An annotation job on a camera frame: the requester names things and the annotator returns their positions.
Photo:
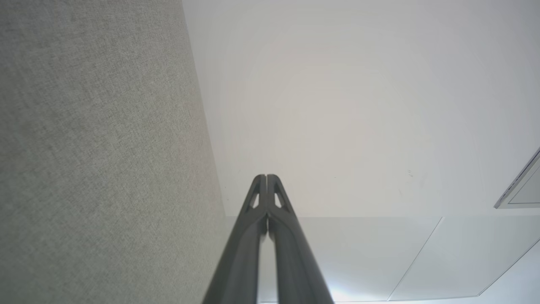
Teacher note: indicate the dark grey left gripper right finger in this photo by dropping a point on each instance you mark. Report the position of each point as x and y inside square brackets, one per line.
[295, 261]

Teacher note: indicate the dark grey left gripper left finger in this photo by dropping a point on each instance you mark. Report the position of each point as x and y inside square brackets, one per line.
[240, 253]

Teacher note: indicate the grey framed wall panel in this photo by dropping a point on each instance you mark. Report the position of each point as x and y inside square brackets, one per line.
[527, 190]

